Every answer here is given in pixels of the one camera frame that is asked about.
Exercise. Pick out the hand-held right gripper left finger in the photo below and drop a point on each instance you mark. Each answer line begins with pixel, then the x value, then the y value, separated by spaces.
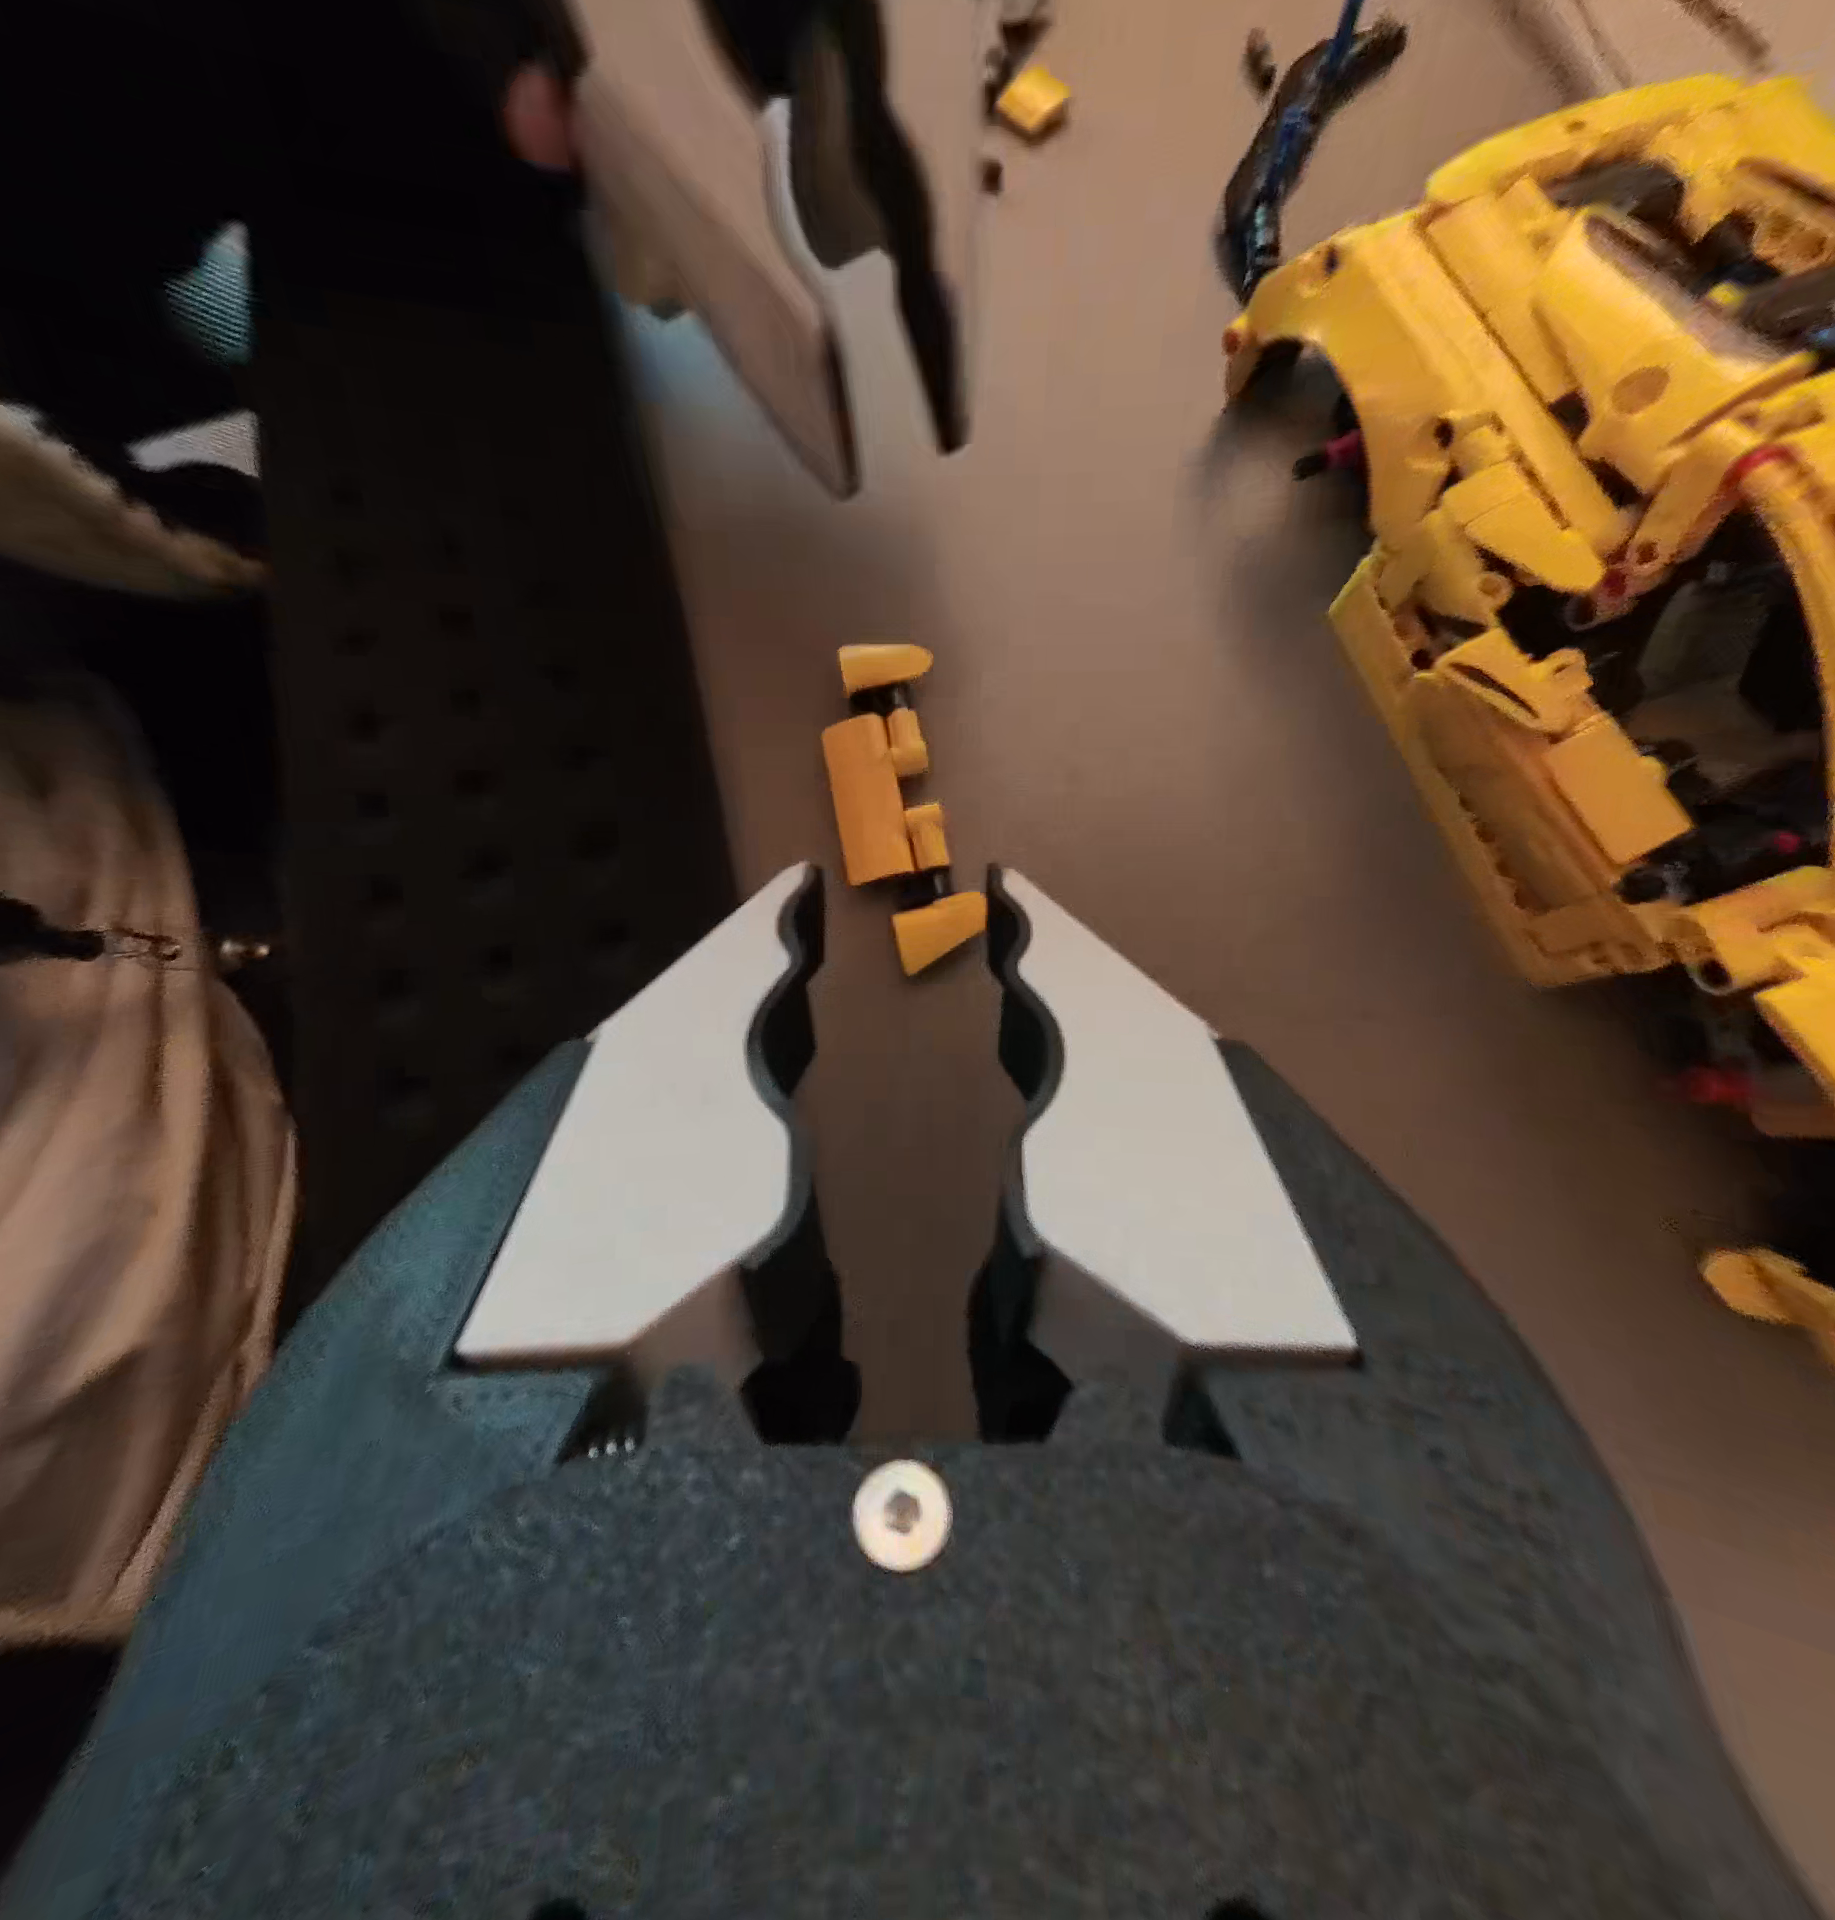
pixel 633 1186

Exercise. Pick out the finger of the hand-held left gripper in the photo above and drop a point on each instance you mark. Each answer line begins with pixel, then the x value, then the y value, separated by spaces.
pixel 723 300
pixel 888 331

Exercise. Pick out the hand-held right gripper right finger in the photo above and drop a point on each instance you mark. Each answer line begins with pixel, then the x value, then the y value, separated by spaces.
pixel 1174 1186

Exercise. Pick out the small yellow connector piece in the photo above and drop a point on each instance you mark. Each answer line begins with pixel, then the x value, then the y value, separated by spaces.
pixel 884 668

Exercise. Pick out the yellow beam with black pin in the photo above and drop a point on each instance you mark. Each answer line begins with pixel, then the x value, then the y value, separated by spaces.
pixel 869 802

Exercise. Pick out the yellow brick car model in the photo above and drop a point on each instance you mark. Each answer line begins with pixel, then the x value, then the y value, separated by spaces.
pixel 1576 526

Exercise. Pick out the person's left forearm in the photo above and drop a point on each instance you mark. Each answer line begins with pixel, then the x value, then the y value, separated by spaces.
pixel 183 120

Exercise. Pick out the grey desk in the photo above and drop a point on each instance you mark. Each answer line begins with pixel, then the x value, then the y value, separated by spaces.
pixel 1157 676

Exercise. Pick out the person's left hand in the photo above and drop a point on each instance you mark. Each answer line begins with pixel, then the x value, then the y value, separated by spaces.
pixel 538 112

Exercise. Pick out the small yellow black brick piece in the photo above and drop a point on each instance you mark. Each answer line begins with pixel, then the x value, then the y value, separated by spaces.
pixel 1033 102

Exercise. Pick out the black perforated panel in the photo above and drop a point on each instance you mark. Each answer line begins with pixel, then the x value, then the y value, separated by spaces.
pixel 483 826

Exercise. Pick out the curved black blue brick piece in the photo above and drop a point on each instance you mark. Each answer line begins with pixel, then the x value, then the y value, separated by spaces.
pixel 1293 136

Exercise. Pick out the person's white shirt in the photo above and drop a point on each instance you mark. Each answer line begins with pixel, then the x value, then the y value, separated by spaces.
pixel 93 1276

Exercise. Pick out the person's fleece-lined jacket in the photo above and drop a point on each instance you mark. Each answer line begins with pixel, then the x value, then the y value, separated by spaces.
pixel 77 481

